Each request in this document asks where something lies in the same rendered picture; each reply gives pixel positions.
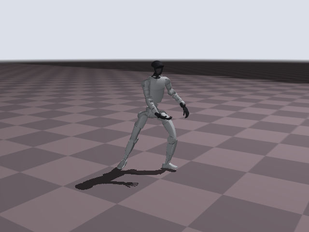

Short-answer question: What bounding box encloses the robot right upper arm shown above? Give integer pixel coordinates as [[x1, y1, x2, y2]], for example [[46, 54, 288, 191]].
[[141, 79, 153, 102]]

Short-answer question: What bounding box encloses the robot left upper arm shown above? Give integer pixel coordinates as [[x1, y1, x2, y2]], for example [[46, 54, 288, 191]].
[[164, 77, 175, 96]]

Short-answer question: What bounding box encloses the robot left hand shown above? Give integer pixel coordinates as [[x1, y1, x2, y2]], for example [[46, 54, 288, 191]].
[[180, 103, 189, 118]]

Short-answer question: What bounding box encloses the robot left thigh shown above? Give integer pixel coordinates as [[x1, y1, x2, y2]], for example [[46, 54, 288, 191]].
[[157, 111, 176, 144]]

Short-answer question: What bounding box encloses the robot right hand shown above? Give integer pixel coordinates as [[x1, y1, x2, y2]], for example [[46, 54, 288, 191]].
[[154, 112, 172, 120]]

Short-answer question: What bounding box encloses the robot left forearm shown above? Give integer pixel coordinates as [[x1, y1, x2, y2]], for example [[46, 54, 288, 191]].
[[173, 92, 185, 105]]

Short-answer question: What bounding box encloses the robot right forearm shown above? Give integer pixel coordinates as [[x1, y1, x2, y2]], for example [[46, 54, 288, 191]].
[[145, 98, 158, 117]]

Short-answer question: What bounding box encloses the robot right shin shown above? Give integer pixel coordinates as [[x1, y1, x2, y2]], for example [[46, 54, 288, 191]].
[[122, 139, 135, 162]]

